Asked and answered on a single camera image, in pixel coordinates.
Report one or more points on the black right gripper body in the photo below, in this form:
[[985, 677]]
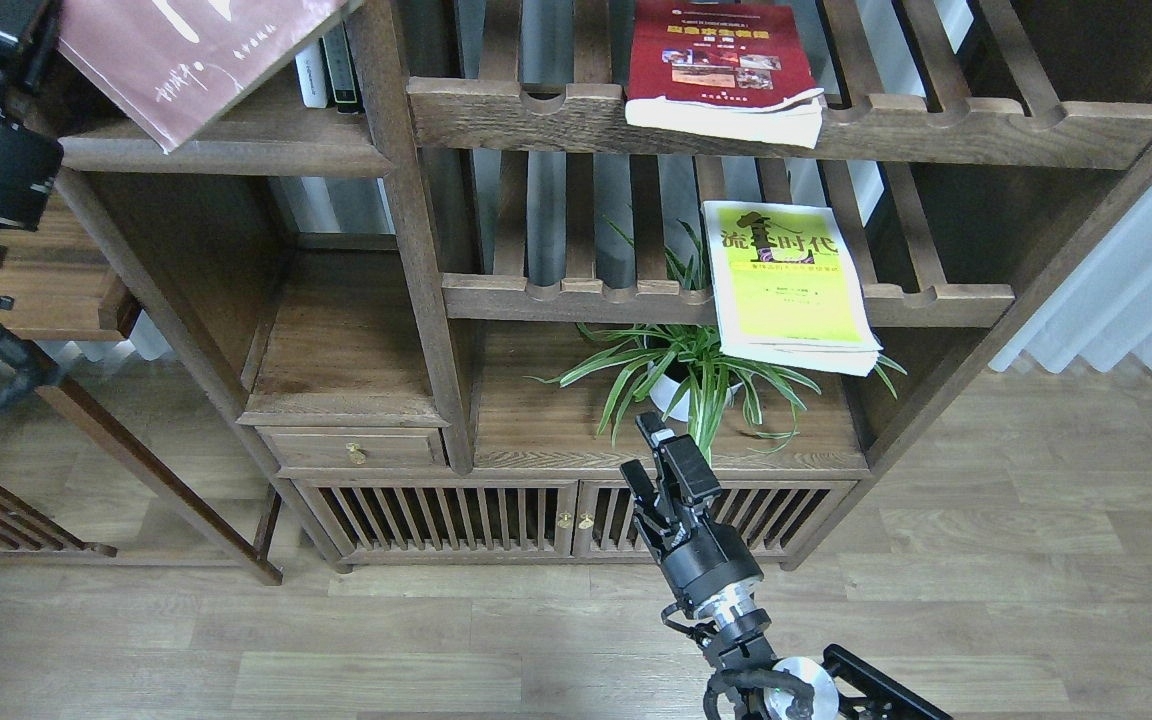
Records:
[[709, 569]]

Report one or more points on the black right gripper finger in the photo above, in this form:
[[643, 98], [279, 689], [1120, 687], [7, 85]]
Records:
[[652, 525], [685, 479]]

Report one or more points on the dark brown book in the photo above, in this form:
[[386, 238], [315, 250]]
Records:
[[174, 66]]

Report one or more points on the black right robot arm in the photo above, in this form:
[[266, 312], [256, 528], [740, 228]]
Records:
[[761, 685]]

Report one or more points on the brass cabinet door knobs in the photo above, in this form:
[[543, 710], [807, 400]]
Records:
[[567, 520]]

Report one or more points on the white plant pot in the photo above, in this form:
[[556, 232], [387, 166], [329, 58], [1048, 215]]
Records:
[[681, 391]]

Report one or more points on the green spider plant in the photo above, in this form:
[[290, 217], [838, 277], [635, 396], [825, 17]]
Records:
[[627, 351]]

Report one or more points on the yellow green book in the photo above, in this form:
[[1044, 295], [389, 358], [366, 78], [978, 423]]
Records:
[[787, 291]]

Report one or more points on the dark wooden bookshelf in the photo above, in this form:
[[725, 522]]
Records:
[[398, 277]]

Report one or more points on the brass drawer knob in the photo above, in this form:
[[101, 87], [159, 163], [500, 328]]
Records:
[[357, 454]]

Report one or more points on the white upright book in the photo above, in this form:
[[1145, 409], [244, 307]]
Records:
[[315, 86]]

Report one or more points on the dark upright book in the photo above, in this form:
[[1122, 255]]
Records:
[[341, 70]]

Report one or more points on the red book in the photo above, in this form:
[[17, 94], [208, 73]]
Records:
[[723, 70]]

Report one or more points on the white curtain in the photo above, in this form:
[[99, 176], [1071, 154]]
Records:
[[1101, 316]]

